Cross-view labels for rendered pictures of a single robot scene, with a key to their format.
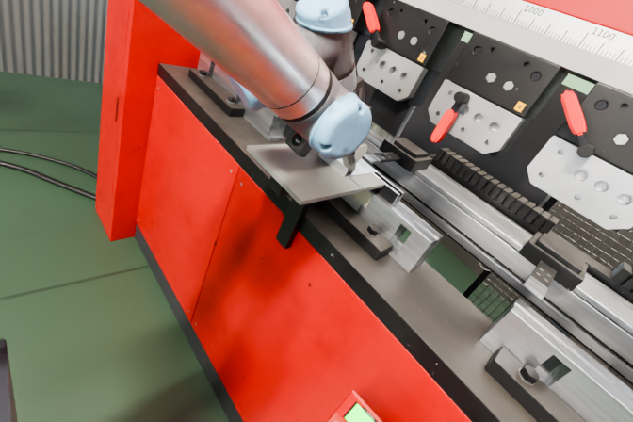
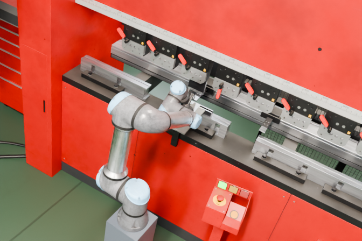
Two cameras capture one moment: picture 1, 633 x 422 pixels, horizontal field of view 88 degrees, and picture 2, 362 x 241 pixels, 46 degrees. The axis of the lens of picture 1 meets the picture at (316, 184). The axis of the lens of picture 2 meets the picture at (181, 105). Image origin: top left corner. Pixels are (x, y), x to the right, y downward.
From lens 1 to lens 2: 1.75 m
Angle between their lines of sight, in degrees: 15
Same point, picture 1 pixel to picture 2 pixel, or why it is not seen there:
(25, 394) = not seen: outside the picture
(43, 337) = (64, 230)
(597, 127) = (256, 89)
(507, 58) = (230, 71)
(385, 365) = (225, 171)
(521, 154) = not seen: hidden behind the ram
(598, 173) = (260, 100)
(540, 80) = (240, 77)
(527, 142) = not seen: hidden behind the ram
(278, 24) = (185, 118)
